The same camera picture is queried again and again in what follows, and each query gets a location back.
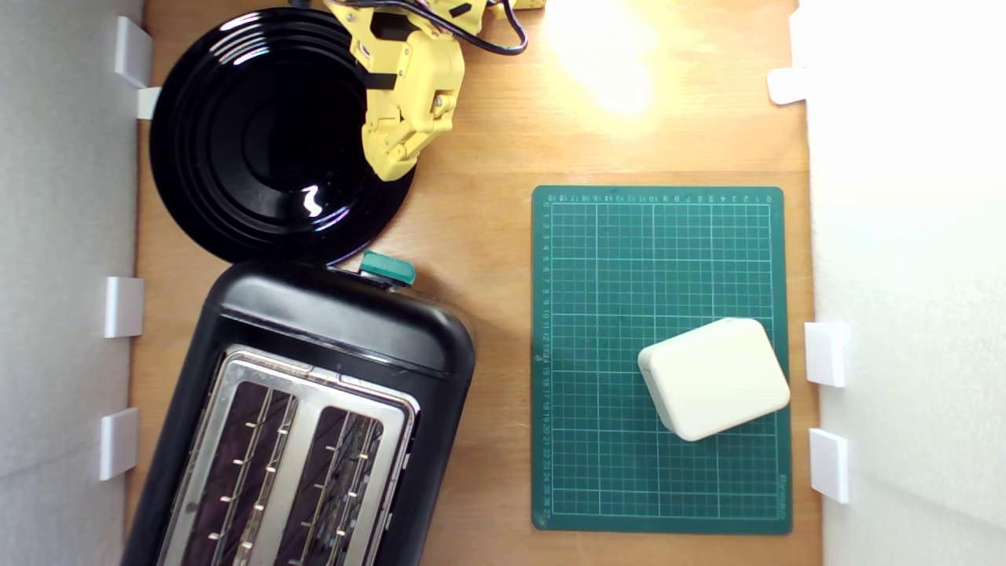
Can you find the teal toaster lever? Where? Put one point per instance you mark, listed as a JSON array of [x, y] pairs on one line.
[[387, 267]]

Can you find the black two-slot toaster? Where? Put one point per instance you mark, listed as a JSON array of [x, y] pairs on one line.
[[338, 322]]

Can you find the black ribbed plate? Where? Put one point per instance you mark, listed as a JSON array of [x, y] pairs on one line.
[[236, 118]]

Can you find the green cutting mat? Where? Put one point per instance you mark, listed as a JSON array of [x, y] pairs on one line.
[[597, 314]]

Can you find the white rounded block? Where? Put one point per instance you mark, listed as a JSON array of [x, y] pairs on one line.
[[715, 377]]

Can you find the small white wall clip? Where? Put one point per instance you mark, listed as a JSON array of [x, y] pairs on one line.
[[148, 102]]

